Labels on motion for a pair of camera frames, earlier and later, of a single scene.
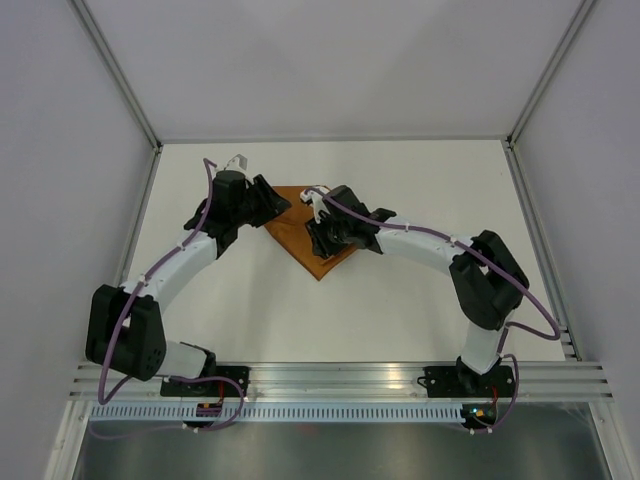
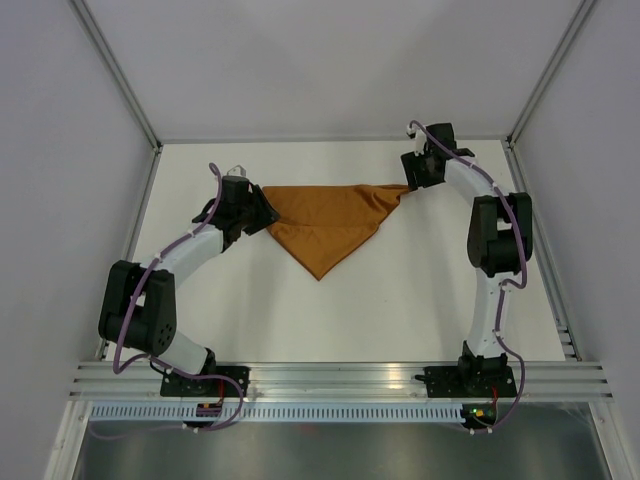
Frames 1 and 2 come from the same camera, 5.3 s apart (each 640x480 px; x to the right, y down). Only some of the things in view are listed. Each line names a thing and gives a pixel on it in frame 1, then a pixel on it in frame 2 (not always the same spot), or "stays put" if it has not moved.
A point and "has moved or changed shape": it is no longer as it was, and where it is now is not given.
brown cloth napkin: [290, 228] has moved or changed shape
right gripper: [322, 245] → [410, 163]
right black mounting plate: [463, 382] stays put
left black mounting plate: [216, 388] stays put
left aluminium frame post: [97, 35] stays put
